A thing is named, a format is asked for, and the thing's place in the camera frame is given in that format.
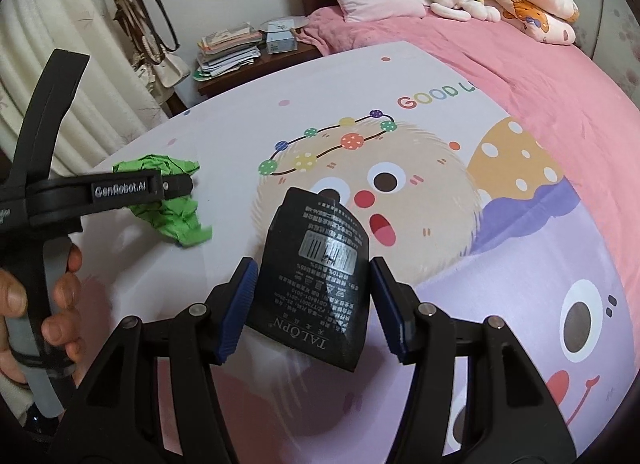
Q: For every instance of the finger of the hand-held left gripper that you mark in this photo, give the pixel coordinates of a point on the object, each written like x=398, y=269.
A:
x=177, y=186

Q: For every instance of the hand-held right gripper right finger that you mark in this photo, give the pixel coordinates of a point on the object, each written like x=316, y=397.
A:
x=387, y=309

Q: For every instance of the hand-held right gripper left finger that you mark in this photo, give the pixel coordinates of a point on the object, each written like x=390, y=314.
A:
x=237, y=309

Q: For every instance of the green paper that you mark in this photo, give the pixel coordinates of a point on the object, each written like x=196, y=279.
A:
x=170, y=224

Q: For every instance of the black packet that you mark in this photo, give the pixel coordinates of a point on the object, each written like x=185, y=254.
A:
x=310, y=294

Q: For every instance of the person's left hand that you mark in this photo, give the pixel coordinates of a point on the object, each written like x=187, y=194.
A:
x=62, y=289

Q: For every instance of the cartoon printed tablecloth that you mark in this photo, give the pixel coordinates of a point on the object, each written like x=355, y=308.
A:
x=450, y=244

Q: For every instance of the cream handbag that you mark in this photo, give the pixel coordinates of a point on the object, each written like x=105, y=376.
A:
x=172, y=71

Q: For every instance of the brown wooden nightstand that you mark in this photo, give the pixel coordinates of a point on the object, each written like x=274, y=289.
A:
x=250, y=76

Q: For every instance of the stack of books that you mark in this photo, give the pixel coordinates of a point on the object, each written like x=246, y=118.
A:
x=227, y=51

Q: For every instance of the small blue white box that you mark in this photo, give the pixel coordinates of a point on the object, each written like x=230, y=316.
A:
x=280, y=41

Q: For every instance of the pink blanket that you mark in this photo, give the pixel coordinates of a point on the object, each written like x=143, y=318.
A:
x=525, y=59

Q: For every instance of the white pink plush toy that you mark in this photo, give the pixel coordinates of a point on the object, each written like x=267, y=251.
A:
x=450, y=0

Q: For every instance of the bear printed folded quilt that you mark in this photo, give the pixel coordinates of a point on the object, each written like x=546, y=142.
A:
x=535, y=4

